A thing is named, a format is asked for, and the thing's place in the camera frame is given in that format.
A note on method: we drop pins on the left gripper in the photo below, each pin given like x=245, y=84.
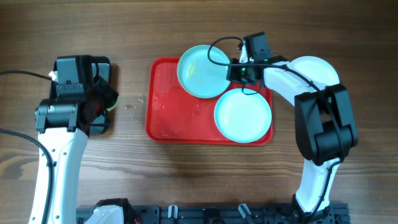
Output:
x=111, y=93

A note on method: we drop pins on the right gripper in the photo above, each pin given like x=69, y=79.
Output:
x=232, y=74

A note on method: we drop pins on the green yellow sponge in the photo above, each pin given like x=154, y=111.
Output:
x=113, y=105

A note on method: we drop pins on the teal plate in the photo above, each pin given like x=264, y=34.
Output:
x=202, y=71
x=242, y=115

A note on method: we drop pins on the teal plate top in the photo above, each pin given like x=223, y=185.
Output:
x=202, y=71

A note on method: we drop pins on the white plate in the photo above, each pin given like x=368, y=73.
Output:
x=316, y=70

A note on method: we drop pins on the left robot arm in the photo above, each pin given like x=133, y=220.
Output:
x=60, y=158

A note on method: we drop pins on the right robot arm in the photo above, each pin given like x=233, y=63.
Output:
x=325, y=130

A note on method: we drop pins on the black water tray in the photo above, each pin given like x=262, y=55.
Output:
x=65, y=112

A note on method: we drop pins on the red plastic tray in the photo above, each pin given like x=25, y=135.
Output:
x=175, y=116

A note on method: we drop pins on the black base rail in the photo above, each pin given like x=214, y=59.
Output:
x=265, y=214

